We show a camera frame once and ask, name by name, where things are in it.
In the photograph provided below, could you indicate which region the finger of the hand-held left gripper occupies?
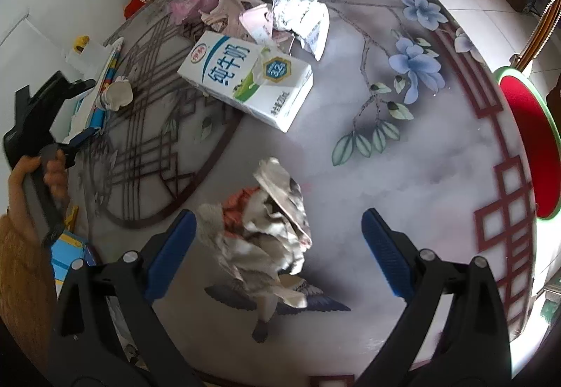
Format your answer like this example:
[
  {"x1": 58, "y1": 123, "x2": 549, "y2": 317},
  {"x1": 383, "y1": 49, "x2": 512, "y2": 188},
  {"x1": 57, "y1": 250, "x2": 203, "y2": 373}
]
[
  {"x1": 15, "y1": 71, "x2": 96, "y2": 142},
  {"x1": 39, "y1": 128, "x2": 103, "y2": 168}
]

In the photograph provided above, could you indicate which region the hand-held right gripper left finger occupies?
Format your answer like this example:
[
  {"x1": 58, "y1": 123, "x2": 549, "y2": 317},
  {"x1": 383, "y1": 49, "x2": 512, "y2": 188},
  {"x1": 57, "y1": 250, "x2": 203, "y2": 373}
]
[{"x1": 46, "y1": 209, "x2": 207, "y2": 387}]

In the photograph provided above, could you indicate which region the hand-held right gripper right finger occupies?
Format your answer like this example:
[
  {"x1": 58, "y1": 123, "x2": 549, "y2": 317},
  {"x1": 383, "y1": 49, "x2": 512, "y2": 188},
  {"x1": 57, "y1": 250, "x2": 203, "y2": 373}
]
[{"x1": 353, "y1": 208, "x2": 513, "y2": 387}]

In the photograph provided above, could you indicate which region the newspaper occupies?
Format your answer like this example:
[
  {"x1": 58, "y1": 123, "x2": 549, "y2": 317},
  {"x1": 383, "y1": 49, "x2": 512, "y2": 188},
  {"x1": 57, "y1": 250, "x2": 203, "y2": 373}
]
[{"x1": 195, "y1": 156, "x2": 314, "y2": 311}]

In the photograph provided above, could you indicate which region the red basin with green rim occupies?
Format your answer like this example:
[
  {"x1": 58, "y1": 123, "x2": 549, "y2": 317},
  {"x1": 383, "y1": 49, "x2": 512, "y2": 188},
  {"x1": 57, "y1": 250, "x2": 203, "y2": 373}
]
[{"x1": 495, "y1": 67, "x2": 561, "y2": 220}]

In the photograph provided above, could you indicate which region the person's left hand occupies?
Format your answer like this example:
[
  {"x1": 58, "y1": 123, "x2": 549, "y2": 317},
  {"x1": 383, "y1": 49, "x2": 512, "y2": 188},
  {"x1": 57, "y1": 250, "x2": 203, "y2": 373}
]
[{"x1": 8, "y1": 148, "x2": 71, "y2": 225}]

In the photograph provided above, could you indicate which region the blue yellow box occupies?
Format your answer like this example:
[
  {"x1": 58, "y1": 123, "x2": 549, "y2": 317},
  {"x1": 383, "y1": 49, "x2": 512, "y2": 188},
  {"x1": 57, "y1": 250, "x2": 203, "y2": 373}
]
[{"x1": 50, "y1": 231, "x2": 99, "y2": 295}]

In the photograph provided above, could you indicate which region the striped colourful tube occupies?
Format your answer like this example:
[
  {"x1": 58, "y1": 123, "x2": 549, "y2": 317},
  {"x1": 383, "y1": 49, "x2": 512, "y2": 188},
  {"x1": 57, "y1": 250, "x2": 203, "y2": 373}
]
[{"x1": 85, "y1": 40, "x2": 124, "y2": 138}]

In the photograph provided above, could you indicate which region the red bag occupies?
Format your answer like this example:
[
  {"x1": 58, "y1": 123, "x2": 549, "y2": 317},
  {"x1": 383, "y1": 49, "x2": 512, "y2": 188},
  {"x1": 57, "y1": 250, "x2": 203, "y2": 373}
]
[{"x1": 124, "y1": 0, "x2": 152, "y2": 19}]

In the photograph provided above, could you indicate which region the white milk carton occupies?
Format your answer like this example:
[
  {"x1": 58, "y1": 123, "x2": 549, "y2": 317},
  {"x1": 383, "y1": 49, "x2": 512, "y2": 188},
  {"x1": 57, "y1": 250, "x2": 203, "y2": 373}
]
[{"x1": 177, "y1": 30, "x2": 314, "y2": 133}]

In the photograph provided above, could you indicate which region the beige crumpled paper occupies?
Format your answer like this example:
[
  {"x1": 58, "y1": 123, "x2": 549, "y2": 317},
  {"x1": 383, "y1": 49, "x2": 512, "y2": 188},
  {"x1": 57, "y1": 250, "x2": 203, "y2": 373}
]
[{"x1": 202, "y1": 0, "x2": 259, "y2": 34}]

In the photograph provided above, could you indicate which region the pale pink paper sheet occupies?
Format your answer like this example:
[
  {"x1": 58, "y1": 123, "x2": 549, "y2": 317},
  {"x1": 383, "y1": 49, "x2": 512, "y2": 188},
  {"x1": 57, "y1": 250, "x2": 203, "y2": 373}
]
[{"x1": 239, "y1": 3, "x2": 275, "y2": 46}]

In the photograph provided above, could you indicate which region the white crumpled paper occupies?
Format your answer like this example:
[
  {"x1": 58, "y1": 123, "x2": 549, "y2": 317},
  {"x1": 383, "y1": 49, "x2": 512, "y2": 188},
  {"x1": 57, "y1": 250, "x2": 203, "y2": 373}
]
[{"x1": 269, "y1": 0, "x2": 330, "y2": 61}]

